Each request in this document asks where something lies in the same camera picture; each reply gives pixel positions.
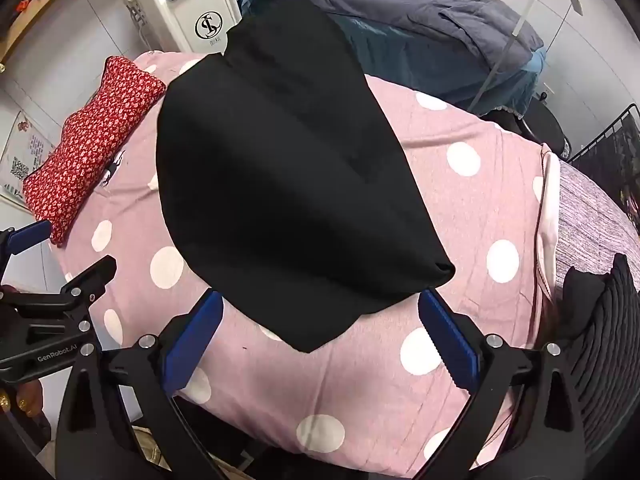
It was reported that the black smooth garment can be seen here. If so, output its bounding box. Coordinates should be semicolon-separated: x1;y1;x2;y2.
156;0;457;353

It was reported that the red floral pillow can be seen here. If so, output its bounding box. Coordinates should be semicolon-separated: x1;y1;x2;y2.
22;56;167;247

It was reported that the white gooseneck lamp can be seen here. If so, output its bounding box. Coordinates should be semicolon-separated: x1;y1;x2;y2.
467;0;583;113

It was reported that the curved wooden shelf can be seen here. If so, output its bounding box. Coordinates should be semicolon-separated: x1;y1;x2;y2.
0;0;121;68

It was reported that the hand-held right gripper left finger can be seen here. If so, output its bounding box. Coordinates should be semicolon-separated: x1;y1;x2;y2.
54;289;224;480

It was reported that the black stool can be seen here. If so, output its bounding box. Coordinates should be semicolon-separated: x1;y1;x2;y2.
482;95;568;158

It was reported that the person's left hand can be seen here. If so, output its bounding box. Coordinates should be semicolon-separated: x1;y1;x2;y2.
0;381;48;422

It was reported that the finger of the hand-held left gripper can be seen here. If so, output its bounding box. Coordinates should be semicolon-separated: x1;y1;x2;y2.
0;220;54;286
0;255;118;333

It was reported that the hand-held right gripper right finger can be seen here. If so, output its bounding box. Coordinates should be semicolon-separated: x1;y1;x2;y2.
415;287;587;480

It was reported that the white beauty machine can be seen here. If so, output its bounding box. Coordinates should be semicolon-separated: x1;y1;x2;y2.
116;0;241;53

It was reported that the black metal rack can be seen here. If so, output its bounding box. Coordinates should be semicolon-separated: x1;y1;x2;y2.
567;102;640;231

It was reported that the wall poster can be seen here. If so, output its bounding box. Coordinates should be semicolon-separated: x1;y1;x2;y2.
0;110;56;211

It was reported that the black ribbed knit garment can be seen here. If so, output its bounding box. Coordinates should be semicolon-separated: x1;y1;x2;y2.
547;254;640;441

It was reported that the pink polka-dot bed sheet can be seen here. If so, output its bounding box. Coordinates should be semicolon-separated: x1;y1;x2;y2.
50;50;561;480

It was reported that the pink heathered blanket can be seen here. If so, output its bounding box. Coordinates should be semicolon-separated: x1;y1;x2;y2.
535;142;640;311

